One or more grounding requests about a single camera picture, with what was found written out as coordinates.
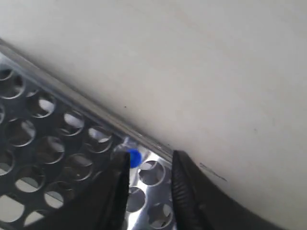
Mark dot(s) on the stainless steel test tube rack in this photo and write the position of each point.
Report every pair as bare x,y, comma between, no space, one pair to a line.
54,142

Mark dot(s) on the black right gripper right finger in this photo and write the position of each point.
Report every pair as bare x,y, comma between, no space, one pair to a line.
198,204

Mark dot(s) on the blue-capped tube corner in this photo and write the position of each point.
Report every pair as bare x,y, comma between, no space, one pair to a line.
131,147

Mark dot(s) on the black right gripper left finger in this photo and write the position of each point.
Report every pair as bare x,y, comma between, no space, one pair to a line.
100,206

